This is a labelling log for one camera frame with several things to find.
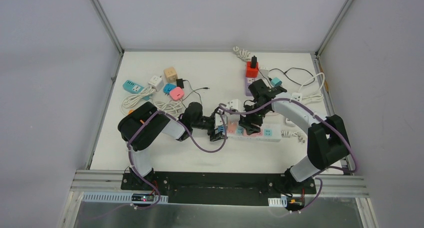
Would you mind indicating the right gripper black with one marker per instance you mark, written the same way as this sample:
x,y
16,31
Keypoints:
x,y
245,121

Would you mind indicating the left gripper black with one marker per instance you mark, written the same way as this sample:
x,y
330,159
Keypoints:
x,y
210,128

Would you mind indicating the long white power strip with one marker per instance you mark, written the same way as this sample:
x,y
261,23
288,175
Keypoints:
x,y
268,133

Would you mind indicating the small white power strip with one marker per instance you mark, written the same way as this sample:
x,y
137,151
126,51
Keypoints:
x,y
313,97

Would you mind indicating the pink cube socket adapter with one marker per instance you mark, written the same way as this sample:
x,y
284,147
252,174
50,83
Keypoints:
x,y
176,94

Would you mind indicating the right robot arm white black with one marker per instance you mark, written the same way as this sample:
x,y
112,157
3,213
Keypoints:
x,y
327,140

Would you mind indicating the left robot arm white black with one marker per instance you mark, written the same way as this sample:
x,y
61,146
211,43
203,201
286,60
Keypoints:
x,y
141,127

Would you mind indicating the red cube socket adapter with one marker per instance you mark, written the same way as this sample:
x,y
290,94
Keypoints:
x,y
251,70

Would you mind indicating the blue plug adapter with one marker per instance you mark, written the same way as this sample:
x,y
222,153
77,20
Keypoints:
x,y
168,88

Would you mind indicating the purple power strip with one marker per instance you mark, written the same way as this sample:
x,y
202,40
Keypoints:
x,y
248,81

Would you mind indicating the white cube adapter behind red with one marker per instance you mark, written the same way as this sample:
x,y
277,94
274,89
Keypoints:
x,y
264,71

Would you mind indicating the beige cube adapter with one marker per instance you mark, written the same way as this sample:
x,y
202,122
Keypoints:
x,y
170,74

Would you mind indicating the teal power strip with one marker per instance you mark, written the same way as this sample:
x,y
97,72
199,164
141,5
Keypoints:
x,y
136,91

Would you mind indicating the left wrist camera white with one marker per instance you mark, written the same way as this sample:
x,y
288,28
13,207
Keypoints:
x,y
220,121

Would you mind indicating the black mounting base plate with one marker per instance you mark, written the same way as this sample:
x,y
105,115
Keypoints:
x,y
235,189

